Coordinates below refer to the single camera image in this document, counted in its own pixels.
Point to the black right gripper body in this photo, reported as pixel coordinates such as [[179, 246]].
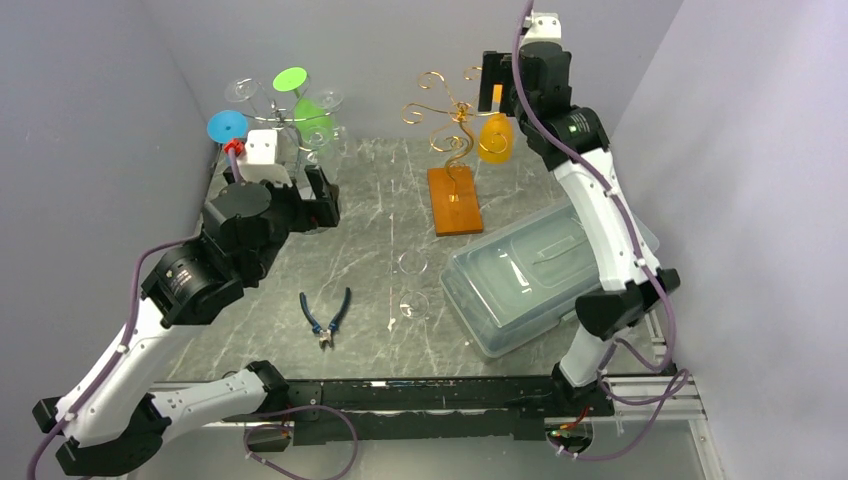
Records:
[[515, 101]]

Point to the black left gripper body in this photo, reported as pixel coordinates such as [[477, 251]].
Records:
[[293, 213]]

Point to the orange frosted wine glass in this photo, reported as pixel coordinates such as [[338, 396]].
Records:
[[496, 139]]

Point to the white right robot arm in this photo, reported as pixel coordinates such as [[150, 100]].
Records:
[[575, 148]]

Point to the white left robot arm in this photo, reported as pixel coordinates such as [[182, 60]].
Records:
[[112, 422]]

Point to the blue wine glass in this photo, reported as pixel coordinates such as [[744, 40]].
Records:
[[227, 125]]

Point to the green wine glass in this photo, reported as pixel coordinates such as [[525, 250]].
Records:
[[310, 120]]

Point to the clear plastic storage box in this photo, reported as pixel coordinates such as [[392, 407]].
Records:
[[522, 280]]

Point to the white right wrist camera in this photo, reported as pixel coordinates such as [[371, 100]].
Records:
[[541, 27]]

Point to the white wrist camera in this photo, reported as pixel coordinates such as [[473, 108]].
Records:
[[541, 27], [258, 158]]

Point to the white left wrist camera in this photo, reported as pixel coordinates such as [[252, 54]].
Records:
[[258, 158]]

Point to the chrome wire glass rack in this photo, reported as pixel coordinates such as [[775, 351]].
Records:
[[282, 142]]

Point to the gold wire glass rack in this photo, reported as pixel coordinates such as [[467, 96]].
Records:
[[452, 192]]

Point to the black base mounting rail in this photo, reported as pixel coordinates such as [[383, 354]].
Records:
[[522, 408]]

